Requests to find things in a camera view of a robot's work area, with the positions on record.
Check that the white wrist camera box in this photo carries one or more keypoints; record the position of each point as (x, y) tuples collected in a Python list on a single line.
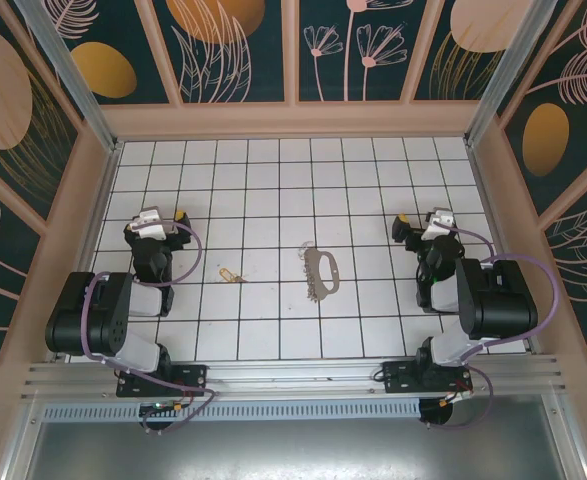
[(438, 222), (149, 223)]

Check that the aluminium frame post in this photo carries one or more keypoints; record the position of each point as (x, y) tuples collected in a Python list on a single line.
[(71, 80), (518, 75)]

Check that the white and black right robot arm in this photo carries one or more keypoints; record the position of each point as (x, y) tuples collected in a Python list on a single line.
[(498, 300)]

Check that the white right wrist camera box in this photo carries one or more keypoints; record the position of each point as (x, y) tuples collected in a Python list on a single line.
[(438, 222)]

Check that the aluminium table edge rail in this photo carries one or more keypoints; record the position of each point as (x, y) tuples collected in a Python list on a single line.
[(106, 185), (487, 200)]

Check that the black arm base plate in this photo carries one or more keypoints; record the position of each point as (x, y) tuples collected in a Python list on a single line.
[(193, 377), (398, 377)]

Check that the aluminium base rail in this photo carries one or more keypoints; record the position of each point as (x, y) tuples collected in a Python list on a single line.
[(293, 377)]

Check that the small circuit board with LED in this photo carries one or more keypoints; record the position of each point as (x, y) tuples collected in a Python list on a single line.
[(158, 406)]

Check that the grey metal sheet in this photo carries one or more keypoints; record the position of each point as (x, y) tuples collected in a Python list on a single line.
[(293, 450)]

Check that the silver keyring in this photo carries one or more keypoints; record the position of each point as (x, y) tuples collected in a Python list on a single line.
[(301, 250)]

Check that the clear plastic zip bag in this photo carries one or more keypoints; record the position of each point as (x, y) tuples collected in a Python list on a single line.
[(324, 287)]

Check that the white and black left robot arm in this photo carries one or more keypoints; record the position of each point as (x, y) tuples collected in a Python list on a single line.
[(113, 305)]

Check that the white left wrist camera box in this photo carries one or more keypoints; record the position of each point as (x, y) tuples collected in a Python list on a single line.
[(149, 223)]

